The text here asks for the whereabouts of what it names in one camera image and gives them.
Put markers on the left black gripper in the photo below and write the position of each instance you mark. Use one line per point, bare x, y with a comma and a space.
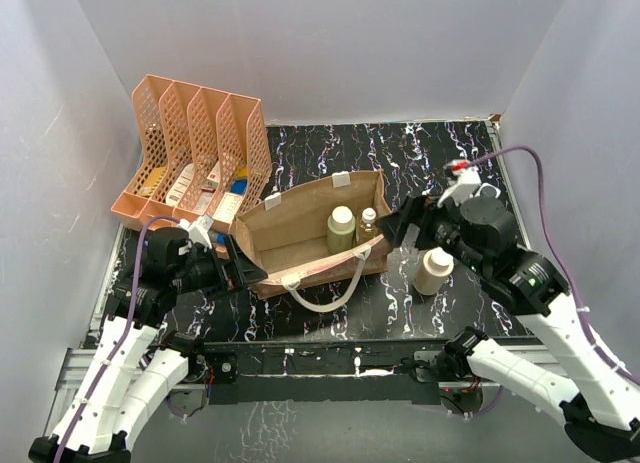
246, 270

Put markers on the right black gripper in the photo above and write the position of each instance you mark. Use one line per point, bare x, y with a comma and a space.
393, 226

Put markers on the brown canvas tote bag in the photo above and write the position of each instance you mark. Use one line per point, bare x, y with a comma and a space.
286, 236

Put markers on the white bottle with black cap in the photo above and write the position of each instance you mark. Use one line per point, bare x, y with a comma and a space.
489, 191

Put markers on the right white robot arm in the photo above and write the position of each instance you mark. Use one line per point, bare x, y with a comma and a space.
597, 407

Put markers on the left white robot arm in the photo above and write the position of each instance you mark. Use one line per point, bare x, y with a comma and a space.
130, 375

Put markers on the small clear bottle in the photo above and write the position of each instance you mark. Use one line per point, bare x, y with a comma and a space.
366, 228

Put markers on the blue white small box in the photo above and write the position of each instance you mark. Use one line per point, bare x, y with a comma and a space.
218, 239

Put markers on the green bottle with beige cap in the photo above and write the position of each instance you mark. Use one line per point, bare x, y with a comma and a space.
340, 230

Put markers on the blue yellow item in organizer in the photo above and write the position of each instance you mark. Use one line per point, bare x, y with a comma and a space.
240, 182

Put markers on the white red box in organizer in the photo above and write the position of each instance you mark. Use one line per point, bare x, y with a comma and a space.
213, 179

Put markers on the yellow box in organizer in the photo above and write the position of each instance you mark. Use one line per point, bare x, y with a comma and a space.
152, 181

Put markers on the pink plastic file organizer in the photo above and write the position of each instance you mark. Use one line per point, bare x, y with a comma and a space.
181, 123

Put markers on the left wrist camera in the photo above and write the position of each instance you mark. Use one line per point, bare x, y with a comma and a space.
198, 230

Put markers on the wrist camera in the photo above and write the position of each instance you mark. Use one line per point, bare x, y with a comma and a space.
463, 180
198, 230

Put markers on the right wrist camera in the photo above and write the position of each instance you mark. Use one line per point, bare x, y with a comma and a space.
463, 180

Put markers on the black front rail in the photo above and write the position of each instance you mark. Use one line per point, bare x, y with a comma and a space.
321, 371

